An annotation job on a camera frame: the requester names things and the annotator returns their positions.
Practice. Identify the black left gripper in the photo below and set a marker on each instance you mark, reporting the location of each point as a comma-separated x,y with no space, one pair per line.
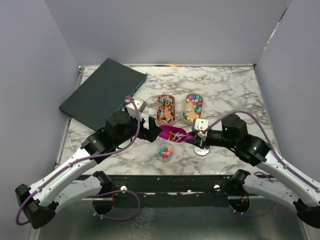
153,129

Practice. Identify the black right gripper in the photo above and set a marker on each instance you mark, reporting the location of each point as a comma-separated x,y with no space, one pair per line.
197,142

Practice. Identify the silver round jar lid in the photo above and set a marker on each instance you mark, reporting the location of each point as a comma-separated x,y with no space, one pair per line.
201,151

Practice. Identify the purple plastic scoop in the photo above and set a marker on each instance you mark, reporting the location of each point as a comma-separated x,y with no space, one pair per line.
175,134

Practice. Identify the pink tray of lollipops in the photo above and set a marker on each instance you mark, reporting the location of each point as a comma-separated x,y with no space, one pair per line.
166,109

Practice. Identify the beige tray of star candies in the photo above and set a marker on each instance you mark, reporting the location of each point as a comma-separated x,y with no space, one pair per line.
192,108

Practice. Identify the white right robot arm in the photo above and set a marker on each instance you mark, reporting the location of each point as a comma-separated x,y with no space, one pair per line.
294,189

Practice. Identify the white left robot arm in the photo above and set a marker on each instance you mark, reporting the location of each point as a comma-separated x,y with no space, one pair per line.
41,200

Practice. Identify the clear plastic jar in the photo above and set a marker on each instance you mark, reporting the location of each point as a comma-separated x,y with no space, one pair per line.
165,152

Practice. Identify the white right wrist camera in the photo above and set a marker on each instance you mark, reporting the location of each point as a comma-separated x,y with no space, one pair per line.
199,126

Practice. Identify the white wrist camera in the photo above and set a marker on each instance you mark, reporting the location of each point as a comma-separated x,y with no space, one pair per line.
199,126
140,105

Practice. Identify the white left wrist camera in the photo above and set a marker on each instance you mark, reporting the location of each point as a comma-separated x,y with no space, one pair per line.
140,105

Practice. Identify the dark teal network switch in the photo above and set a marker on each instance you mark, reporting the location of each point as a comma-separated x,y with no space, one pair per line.
102,94

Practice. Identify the black mounting rail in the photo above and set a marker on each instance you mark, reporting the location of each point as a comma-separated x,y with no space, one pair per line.
173,191

